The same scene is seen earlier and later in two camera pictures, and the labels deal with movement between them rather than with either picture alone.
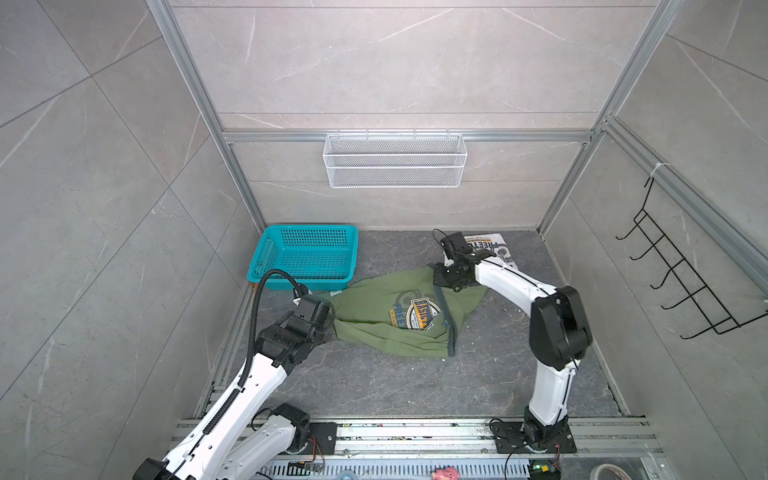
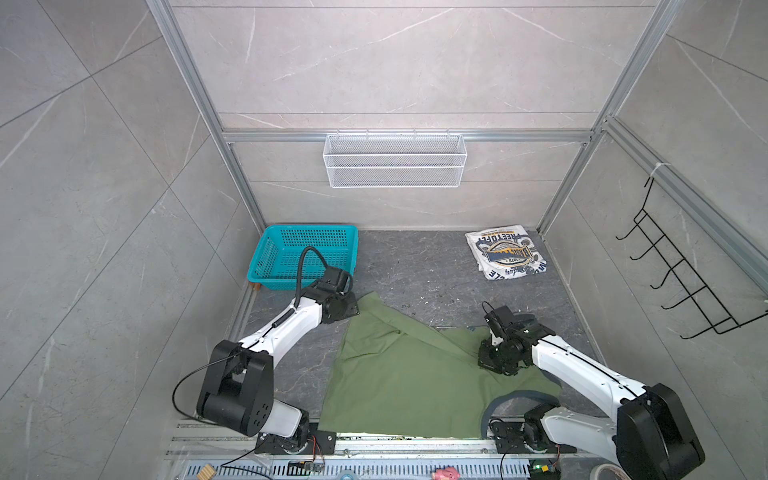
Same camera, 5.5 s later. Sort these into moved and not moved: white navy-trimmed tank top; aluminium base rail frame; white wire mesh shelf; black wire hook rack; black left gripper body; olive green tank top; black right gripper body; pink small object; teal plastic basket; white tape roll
Moved: white navy-trimmed tank top; black right gripper body; olive green tank top; black left gripper body
Not moved: black wire hook rack; teal plastic basket; white tape roll; white wire mesh shelf; pink small object; aluminium base rail frame
